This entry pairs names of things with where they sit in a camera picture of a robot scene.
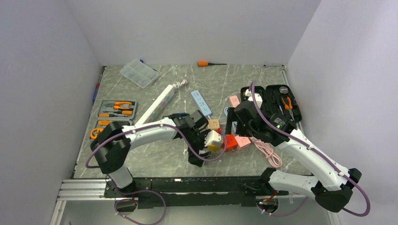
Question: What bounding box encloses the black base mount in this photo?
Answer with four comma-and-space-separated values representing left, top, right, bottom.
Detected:
104, 176, 288, 209

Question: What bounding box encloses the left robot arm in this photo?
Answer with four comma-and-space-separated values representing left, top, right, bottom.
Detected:
90, 110, 211, 197

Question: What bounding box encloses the pink cube socket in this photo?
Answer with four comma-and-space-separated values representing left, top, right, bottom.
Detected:
235, 135, 252, 150

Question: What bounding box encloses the white power strip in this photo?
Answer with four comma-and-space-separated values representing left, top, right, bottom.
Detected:
135, 79, 188, 125

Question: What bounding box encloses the pink power strip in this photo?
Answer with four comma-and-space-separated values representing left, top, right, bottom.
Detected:
229, 95, 283, 169

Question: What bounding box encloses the orange handled screwdriver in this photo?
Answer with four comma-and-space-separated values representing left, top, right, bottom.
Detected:
197, 61, 226, 67

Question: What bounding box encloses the light blue power strip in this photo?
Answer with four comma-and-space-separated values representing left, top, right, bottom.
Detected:
190, 89, 237, 131

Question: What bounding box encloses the blue red pen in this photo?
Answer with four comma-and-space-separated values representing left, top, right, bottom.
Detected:
92, 75, 102, 103

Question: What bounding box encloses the yellow cube socket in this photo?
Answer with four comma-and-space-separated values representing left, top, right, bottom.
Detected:
207, 144, 221, 151

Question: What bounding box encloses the beige cube socket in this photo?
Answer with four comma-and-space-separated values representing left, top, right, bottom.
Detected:
207, 119, 220, 130

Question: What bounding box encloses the grey tool tray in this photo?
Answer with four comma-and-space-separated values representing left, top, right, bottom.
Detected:
88, 99, 138, 141

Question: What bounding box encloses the clear plastic organizer box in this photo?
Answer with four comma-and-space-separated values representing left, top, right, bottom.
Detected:
120, 59, 159, 89

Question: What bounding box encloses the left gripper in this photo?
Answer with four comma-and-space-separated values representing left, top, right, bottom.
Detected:
185, 128, 212, 167

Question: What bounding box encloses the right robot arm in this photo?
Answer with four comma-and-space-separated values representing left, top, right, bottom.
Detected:
227, 100, 363, 212

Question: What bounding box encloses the red cube socket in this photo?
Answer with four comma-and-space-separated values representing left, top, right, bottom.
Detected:
222, 135, 238, 152

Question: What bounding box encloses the black tool case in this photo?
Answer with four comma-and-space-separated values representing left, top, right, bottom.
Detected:
255, 84, 302, 124

